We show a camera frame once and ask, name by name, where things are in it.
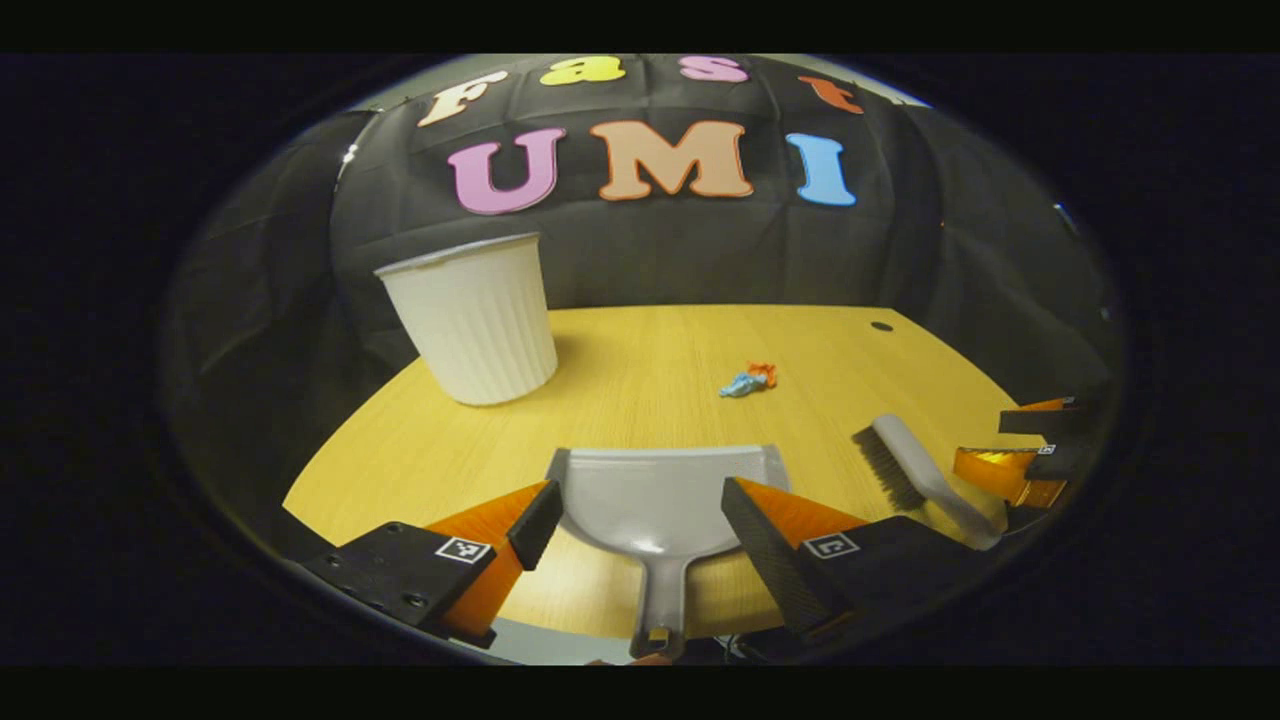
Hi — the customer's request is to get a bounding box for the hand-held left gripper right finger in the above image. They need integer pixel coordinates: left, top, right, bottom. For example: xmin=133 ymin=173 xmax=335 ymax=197
xmin=720 ymin=477 xmax=1001 ymax=646

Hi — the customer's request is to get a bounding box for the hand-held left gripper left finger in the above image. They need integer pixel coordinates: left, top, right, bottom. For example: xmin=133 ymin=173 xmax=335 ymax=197
xmin=300 ymin=478 xmax=565 ymax=649

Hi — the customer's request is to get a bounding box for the small grey broom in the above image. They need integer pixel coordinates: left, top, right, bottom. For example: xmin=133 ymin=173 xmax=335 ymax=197
xmin=852 ymin=414 xmax=1009 ymax=552

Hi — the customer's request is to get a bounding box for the grey dustpan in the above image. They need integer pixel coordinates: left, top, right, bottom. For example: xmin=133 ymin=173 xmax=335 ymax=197
xmin=545 ymin=445 xmax=791 ymax=661

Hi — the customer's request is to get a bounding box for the white ribbed garbage bin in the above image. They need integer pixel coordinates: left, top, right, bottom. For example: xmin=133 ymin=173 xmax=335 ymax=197
xmin=374 ymin=232 xmax=559 ymax=407

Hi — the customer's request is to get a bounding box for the wooden desktop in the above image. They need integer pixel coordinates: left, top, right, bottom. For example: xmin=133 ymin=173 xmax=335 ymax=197
xmin=282 ymin=304 xmax=1051 ymax=641

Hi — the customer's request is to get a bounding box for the black backdrop cloth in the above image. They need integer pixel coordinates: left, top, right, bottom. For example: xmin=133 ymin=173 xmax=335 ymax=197
xmin=160 ymin=55 xmax=1126 ymax=541

